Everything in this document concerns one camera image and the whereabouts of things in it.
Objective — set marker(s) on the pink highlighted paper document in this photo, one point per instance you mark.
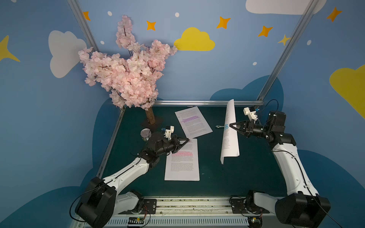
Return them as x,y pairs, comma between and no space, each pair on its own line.
183,165

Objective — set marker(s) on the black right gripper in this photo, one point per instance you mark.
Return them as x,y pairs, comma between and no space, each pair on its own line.
248,128

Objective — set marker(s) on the aluminium front rail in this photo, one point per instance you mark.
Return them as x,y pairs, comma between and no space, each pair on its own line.
189,212

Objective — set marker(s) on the pink cherry blossom tree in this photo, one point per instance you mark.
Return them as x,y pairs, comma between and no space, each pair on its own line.
131,82

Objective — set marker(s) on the aluminium back frame bar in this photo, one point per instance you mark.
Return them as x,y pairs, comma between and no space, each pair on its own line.
206,103

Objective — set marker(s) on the left green circuit board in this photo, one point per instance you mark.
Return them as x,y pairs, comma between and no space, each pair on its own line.
136,222

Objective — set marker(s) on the aluminium left frame post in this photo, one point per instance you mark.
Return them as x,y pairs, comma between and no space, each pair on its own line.
80,17

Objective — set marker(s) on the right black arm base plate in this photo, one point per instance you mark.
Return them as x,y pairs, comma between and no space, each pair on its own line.
240,205

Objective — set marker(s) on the blue highlighted paper document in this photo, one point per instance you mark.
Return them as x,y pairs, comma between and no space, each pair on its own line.
230,144

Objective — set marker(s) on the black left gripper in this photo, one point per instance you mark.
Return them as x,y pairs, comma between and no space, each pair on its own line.
175,144

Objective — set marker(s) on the right circuit board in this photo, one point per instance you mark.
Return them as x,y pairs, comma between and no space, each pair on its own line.
254,222

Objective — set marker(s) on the aluminium frame post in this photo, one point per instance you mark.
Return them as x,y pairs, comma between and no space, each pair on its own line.
297,32
80,17

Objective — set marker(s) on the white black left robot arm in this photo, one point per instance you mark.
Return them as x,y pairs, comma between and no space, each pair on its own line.
102,198

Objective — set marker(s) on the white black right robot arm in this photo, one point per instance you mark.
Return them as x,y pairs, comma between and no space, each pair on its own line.
303,206

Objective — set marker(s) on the purple highlighted paper document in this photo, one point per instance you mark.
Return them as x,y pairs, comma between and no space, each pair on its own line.
193,123

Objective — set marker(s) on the aluminium right frame post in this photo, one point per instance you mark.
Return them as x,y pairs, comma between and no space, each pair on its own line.
297,32

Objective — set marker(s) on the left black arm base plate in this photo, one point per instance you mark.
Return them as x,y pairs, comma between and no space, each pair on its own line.
148,206

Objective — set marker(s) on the small silver metal cup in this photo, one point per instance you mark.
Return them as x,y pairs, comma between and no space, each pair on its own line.
145,134

